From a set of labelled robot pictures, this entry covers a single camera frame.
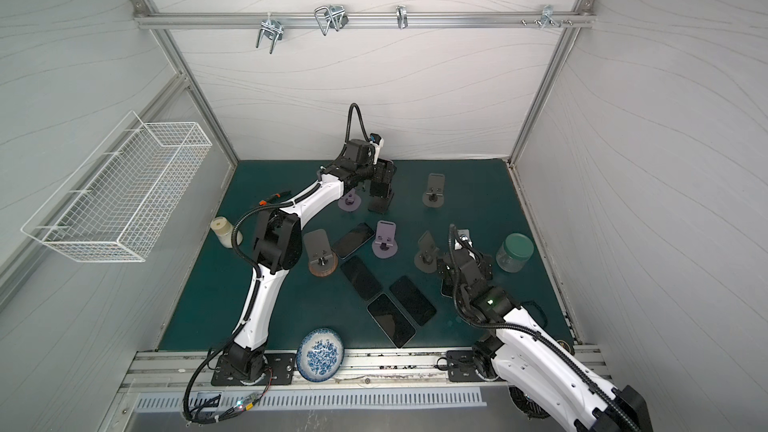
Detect black phone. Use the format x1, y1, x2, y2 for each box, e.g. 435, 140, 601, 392
370, 160, 397, 199
331, 222, 374, 260
440, 278, 453, 298
341, 256, 382, 301
367, 293, 416, 348
389, 276, 437, 326

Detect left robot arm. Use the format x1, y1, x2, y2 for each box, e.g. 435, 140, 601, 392
221, 103, 396, 383

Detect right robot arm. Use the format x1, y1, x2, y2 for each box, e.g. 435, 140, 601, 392
446, 224, 653, 431

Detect purple stand back left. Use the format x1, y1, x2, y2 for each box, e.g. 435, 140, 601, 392
337, 188, 362, 213

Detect grey stand front right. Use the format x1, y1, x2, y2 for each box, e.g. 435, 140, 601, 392
414, 231, 440, 274

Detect grey stand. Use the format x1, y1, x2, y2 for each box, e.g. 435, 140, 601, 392
414, 231, 440, 274
422, 173, 445, 208

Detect black stand back centre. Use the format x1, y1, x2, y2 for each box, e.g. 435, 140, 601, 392
368, 191, 394, 215

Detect grey stand back right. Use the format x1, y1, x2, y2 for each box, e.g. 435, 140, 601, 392
422, 173, 445, 208

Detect purple phone stand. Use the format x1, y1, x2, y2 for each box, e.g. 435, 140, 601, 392
372, 220, 398, 259

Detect wooden base phone stand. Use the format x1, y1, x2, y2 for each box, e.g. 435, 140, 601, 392
303, 229, 339, 278

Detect green lidded jar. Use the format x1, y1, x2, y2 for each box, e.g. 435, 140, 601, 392
496, 233, 535, 273

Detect yellow black tape measure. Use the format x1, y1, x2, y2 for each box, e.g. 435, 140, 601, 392
557, 340, 575, 355

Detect beige plastic cup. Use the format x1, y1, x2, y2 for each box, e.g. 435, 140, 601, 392
210, 216, 234, 249

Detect metal clamp centre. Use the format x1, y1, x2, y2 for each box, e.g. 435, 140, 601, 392
314, 4, 349, 36

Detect aluminium crossbar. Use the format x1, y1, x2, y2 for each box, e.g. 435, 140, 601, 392
134, 9, 596, 30

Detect metal clamp small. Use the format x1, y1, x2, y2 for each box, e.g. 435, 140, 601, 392
395, 5, 408, 30

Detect metal clamp left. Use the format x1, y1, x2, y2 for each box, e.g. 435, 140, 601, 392
256, 16, 284, 54

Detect blue white patterned plate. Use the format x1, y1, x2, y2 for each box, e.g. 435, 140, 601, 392
295, 328, 344, 382

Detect white vent grille strip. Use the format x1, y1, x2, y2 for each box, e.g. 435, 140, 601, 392
134, 387, 487, 414

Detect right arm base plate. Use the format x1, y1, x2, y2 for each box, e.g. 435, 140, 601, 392
440, 349, 499, 383

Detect orange handled pliers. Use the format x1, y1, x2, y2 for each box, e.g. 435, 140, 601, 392
258, 190, 291, 206

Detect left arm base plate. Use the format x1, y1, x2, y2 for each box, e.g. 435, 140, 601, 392
211, 353, 295, 387

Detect metal bracket right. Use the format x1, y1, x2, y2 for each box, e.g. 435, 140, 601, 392
520, 5, 573, 29

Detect white wire basket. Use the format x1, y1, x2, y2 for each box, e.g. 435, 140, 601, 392
21, 111, 212, 263

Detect left base cable bundle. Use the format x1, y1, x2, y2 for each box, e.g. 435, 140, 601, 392
181, 335, 274, 425

